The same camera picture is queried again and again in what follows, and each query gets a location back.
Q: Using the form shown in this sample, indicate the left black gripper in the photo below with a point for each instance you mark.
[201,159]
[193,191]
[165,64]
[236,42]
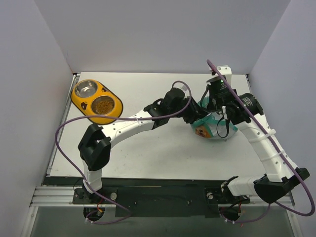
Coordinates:
[195,114]

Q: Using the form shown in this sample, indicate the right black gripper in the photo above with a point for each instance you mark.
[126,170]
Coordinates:
[215,105]

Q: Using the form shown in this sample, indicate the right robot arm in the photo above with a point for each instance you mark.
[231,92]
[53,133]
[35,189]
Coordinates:
[282,175]

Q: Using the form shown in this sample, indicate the green pet food bag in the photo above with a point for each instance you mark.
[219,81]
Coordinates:
[213,127]

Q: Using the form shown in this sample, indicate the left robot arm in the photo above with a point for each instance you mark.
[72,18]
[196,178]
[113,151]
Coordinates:
[97,142]

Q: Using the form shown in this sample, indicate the yellow double pet bowl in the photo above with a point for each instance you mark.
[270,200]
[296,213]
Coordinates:
[91,97]

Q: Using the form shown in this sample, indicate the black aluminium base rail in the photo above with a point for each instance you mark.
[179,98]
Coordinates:
[144,197]

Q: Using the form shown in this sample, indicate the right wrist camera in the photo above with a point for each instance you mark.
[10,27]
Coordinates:
[224,71]

